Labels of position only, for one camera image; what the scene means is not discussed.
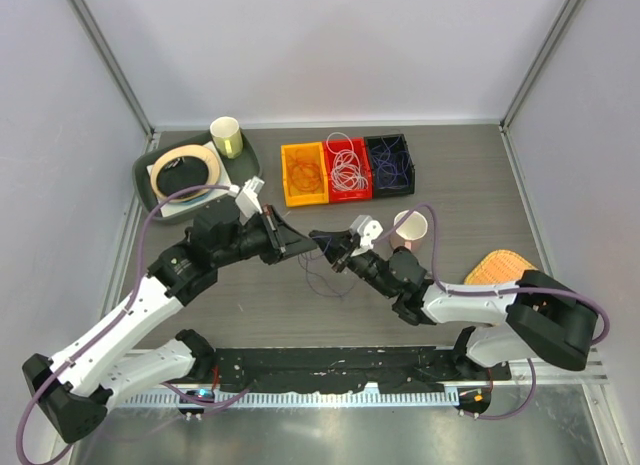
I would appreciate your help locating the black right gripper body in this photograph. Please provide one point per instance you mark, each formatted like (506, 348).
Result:
(367, 264)

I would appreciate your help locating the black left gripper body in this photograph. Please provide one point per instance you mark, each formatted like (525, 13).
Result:
(255, 239)

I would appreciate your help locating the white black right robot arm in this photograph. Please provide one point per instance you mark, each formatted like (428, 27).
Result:
(532, 317)

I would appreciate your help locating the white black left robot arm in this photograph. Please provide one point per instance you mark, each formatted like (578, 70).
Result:
(78, 386)

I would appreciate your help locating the pink white mug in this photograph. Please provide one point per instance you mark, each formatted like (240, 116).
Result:
(409, 233)

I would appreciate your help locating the red plastic bin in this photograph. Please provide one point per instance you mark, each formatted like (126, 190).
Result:
(349, 172)

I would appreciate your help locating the yellow plastic bin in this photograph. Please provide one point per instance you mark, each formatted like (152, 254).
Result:
(304, 174)

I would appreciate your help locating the beige wooden plate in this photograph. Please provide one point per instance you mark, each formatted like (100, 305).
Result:
(192, 150)

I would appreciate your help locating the white square board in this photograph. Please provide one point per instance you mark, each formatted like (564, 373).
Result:
(198, 193)

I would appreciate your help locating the black plastic bin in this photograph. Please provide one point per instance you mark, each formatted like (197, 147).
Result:
(392, 167)

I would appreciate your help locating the black round disc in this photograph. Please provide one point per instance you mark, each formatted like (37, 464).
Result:
(181, 173)

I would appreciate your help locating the cream yellow cup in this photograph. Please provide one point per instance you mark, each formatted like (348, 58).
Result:
(227, 137)

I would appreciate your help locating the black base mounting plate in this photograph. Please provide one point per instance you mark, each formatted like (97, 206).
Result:
(338, 370)

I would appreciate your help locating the orange woven mat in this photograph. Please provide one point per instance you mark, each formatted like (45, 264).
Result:
(497, 267)

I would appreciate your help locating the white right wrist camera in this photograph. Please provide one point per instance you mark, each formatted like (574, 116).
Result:
(364, 230)

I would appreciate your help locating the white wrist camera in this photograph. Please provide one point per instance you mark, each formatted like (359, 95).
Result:
(364, 230)
(247, 196)

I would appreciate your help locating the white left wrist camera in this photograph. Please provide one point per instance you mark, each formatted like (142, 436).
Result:
(247, 196)

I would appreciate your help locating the aluminium rail frame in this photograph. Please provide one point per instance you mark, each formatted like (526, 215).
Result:
(190, 394)

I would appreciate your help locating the aluminium corner post right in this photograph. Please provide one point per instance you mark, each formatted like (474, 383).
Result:
(559, 27)

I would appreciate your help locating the aluminium corner post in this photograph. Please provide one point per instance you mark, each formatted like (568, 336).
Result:
(98, 40)
(559, 27)

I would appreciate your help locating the aluminium corner post left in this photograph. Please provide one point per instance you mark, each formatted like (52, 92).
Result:
(98, 40)

